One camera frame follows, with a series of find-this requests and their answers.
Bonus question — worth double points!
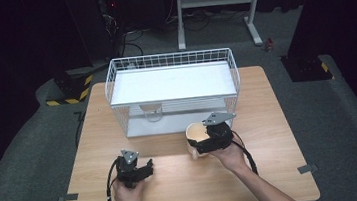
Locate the black striped stand base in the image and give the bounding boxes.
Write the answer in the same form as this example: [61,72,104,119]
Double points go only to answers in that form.
[42,66,98,108]
[279,49,336,86]

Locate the white wire rack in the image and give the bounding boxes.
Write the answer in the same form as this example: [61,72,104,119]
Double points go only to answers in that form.
[101,45,247,142]

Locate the grey tape piece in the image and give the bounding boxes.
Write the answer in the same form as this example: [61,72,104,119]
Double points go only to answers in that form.
[57,192,80,201]
[296,162,320,175]

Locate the dark equipment tower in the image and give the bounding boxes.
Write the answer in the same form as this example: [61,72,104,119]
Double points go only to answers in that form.
[94,0,131,60]

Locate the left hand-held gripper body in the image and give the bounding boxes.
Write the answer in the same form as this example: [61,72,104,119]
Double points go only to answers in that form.
[113,146,147,190]

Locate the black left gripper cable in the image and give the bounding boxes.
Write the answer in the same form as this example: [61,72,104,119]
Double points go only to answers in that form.
[102,156,125,201]

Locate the person's left hand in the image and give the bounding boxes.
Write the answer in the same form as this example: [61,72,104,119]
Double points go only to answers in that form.
[111,175,149,201]

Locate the clear glass cup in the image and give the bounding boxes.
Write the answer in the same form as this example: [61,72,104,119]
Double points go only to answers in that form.
[139,102,166,125]

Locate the black floor cables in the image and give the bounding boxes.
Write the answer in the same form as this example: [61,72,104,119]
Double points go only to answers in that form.
[118,26,148,59]

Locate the beige cup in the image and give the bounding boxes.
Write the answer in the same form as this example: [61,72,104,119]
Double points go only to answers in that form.
[184,120,215,160]

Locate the small red object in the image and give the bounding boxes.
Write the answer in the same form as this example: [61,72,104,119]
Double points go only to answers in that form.
[265,37,276,53]

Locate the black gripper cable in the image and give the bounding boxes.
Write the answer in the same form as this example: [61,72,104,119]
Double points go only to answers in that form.
[102,156,125,201]
[231,137,260,179]

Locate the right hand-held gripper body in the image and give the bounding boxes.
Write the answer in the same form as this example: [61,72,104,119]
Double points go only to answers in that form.
[200,109,241,153]

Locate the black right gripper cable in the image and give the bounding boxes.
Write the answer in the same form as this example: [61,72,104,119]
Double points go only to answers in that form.
[231,137,260,179]

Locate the person's right hand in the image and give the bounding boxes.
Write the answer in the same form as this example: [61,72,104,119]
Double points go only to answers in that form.
[208,133,249,175]

